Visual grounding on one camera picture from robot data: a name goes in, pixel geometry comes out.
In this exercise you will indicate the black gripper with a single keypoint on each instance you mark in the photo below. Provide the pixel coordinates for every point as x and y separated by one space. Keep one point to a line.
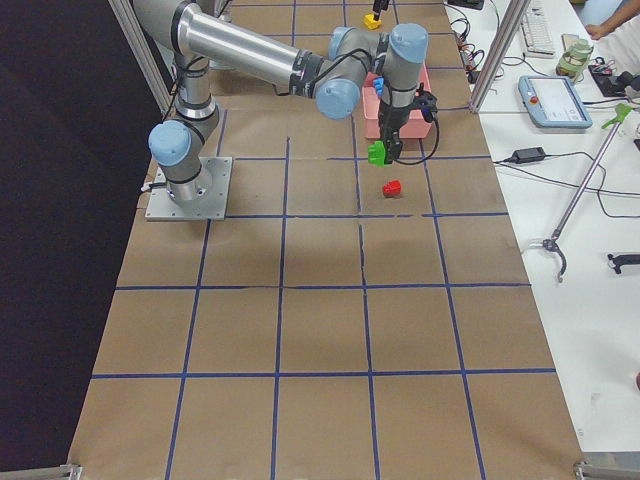
391 119
379 4

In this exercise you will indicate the yellow toy block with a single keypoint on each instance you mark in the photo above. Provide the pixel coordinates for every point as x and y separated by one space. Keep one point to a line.
371 21

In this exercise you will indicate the green toy block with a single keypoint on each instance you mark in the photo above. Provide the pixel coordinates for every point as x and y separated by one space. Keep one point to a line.
378 155

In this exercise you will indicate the blue toy block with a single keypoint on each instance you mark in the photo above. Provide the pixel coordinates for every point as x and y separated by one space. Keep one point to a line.
378 84

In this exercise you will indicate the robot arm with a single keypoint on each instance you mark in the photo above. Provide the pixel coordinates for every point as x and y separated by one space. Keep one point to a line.
333 82

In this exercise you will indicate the pink plastic box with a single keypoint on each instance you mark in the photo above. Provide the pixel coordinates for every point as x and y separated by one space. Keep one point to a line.
415 128

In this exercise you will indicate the red toy block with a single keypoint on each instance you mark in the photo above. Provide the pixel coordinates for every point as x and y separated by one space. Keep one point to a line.
392 189

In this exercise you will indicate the black power adapter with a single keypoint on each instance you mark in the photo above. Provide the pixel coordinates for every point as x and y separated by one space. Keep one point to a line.
528 155

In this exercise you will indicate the white keyboard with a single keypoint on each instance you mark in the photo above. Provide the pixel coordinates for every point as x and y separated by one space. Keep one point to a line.
535 32

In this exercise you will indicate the blue teach pendant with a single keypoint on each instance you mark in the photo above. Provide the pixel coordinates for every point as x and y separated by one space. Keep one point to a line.
553 104

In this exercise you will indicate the glass jar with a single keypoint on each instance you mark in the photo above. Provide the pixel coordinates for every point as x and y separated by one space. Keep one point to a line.
575 59

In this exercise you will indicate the aluminium frame post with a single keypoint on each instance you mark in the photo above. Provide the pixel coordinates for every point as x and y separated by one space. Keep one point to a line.
498 49

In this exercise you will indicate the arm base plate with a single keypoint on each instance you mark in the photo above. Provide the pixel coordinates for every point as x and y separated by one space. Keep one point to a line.
205 197

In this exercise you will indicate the green handled reacher grabber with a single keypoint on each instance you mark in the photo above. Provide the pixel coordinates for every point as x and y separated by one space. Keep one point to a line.
550 244

